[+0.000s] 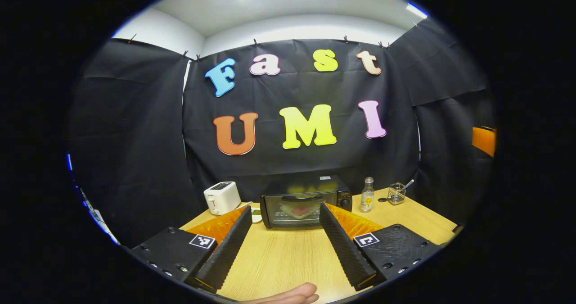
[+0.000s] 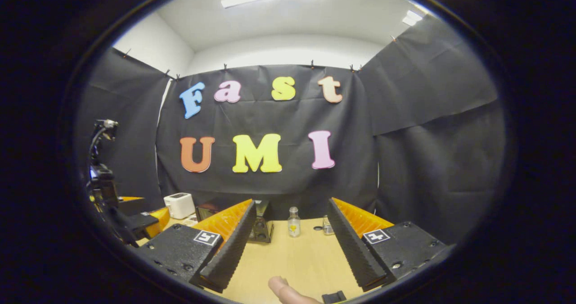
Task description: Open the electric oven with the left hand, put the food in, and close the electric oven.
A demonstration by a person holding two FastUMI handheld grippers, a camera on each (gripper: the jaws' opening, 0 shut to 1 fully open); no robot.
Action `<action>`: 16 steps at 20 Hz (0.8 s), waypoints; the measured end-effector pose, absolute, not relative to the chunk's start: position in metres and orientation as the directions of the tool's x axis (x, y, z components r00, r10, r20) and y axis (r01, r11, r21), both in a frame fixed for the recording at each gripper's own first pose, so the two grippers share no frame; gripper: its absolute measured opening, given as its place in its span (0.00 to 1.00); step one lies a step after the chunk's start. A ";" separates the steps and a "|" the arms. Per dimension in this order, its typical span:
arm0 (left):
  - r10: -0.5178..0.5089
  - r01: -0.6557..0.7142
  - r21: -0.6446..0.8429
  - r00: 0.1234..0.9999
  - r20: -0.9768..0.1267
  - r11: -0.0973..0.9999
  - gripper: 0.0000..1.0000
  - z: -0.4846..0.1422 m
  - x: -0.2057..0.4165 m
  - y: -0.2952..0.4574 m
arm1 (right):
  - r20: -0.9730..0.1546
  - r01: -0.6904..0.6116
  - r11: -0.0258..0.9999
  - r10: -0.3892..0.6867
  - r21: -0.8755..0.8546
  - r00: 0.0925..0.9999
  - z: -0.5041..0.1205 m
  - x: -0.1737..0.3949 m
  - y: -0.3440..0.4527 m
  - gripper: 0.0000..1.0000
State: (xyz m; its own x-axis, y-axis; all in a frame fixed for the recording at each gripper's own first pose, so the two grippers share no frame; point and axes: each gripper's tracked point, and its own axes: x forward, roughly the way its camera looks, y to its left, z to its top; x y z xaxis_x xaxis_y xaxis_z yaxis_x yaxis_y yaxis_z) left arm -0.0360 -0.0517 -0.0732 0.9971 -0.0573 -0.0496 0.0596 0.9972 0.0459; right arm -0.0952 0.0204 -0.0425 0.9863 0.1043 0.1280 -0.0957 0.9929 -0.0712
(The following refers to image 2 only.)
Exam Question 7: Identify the black electric oven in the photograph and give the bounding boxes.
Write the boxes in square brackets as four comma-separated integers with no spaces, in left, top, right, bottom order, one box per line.
[195,200,274,244]

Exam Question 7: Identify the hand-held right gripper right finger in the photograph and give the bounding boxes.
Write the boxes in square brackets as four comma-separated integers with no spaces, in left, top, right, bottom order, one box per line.
[327,197,450,292]

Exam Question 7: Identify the clear glass bottle yellow label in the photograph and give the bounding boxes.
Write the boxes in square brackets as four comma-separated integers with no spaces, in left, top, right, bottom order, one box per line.
[288,206,301,238]

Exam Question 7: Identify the white toaster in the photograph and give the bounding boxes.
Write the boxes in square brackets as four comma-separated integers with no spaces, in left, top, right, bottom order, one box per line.
[163,192,196,220]

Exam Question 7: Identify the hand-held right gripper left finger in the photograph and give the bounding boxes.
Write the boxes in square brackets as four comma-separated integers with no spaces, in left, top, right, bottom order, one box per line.
[133,199,258,294]

